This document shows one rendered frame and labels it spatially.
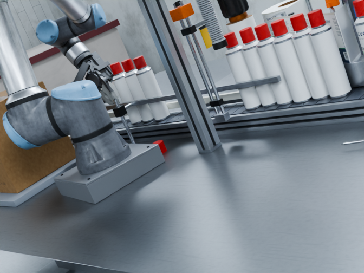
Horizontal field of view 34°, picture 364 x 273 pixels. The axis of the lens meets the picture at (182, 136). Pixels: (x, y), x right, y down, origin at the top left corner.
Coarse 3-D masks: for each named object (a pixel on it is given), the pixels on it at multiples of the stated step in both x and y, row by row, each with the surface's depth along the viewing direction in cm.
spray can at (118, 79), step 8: (112, 64) 187; (120, 64) 189; (120, 72) 188; (120, 80) 188; (120, 88) 189; (128, 88) 189; (120, 96) 190; (128, 96) 189; (128, 112) 191; (136, 112) 191; (136, 120) 191
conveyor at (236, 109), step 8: (352, 88) 140; (360, 88) 137; (344, 96) 136; (352, 96) 134; (360, 96) 132; (232, 104) 169; (240, 104) 165; (288, 104) 148; (296, 104) 145; (304, 104) 143; (312, 104) 140; (320, 104) 139; (176, 112) 186; (232, 112) 161; (240, 112) 158; (248, 112) 155; (120, 120) 207; (128, 120) 202; (168, 120) 180; (176, 120) 176; (184, 120) 173; (120, 128) 196
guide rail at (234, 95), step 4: (232, 92) 166; (236, 92) 165; (204, 96) 175; (208, 96) 173; (220, 96) 169; (224, 96) 168; (228, 96) 167; (232, 96) 166; (236, 96) 165; (240, 96) 164; (204, 100) 174; (208, 100) 173; (224, 100) 169; (228, 100) 168; (168, 104) 186; (172, 104) 184; (176, 104) 183; (168, 108) 186; (172, 108) 185; (108, 112) 210; (112, 112) 207; (112, 116) 208
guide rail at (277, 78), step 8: (256, 80) 148; (264, 80) 146; (272, 80) 144; (280, 80) 144; (224, 88) 156; (232, 88) 154; (160, 96) 175; (168, 96) 172; (120, 104) 189; (136, 104) 184
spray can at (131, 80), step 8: (128, 64) 184; (128, 72) 184; (128, 80) 184; (136, 80) 184; (136, 88) 185; (136, 96) 186; (144, 96) 186; (144, 104) 186; (144, 112) 187; (144, 120) 188; (152, 120) 188
